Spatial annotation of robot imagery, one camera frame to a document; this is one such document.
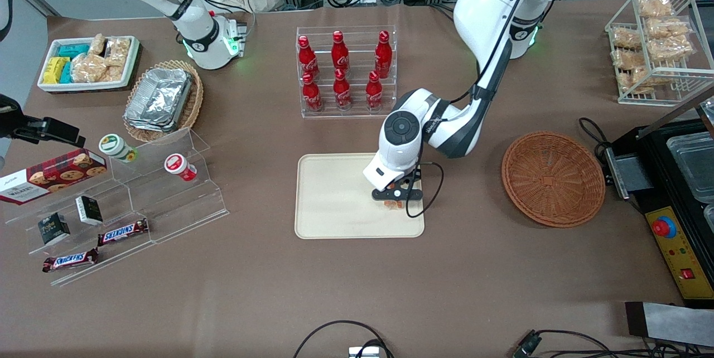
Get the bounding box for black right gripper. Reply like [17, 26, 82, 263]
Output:
[0, 94, 86, 148]

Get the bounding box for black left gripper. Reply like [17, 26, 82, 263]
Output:
[372, 170, 424, 203]

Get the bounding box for plastic-wrapped triangle sandwich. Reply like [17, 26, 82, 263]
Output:
[381, 181, 406, 210]

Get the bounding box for beige plastic tray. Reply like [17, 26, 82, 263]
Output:
[295, 152, 425, 240]

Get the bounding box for oval light wicker basket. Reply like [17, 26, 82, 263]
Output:
[123, 60, 204, 144]

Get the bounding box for round brown wicker basket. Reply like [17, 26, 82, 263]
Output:
[501, 131, 606, 229]

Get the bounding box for black tray sealing machine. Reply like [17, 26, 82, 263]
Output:
[604, 99, 714, 308]

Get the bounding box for red tartan cookie box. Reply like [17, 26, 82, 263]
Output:
[0, 148, 108, 206]

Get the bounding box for white rectangular snack bin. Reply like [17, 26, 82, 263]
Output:
[37, 36, 140, 94]

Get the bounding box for green-lid yoghurt cup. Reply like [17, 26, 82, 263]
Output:
[99, 133, 138, 163]

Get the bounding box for yellow snack packet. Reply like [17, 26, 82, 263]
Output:
[43, 57, 70, 84]

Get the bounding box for small black box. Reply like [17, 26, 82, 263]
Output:
[75, 195, 104, 226]
[37, 212, 71, 246]

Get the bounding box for clear acrylic bottle rack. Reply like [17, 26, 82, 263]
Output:
[296, 25, 398, 119]

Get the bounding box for red cola bottle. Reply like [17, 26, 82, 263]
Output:
[301, 72, 323, 112]
[298, 35, 320, 80]
[365, 71, 384, 112]
[374, 31, 393, 79]
[331, 31, 350, 74]
[333, 69, 353, 111]

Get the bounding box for stacked aluminium foil containers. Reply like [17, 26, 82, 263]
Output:
[124, 68, 194, 133]

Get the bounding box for brown Snickers bar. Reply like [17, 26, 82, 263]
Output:
[97, 219, 149, 247]
[42, 248, 99, 273]

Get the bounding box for red-lid yoghurt cup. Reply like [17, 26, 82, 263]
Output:
[164, 153, 197, 182]

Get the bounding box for clear acrylic stepped display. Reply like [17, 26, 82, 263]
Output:
[4, 127, 230, 287]

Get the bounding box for bagged fried snack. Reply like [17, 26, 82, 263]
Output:
[638, 0, 674, 17]
[616, 67, 652, 95]
[612, 28, 642, 49]
[647, 17, 692, 41]
[647, 37, 692, 63]
[612, 49, 648, 69]

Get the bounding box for red emergency stop button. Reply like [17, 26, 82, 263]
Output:
[653, 216, 677, 239]

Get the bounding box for grey flat strip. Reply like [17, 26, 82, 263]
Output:
[625, 301, 714, 347]

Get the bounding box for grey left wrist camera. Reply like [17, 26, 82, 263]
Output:
[363, 160, 403, 192]

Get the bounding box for black looped cable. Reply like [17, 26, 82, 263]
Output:
[293, 320, 394, 358]

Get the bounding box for black cable with plug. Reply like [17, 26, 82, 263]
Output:
[512, 329, 714, 358]

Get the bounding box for black machine power cable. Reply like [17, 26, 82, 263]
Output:
[578, 117, 614, 161]

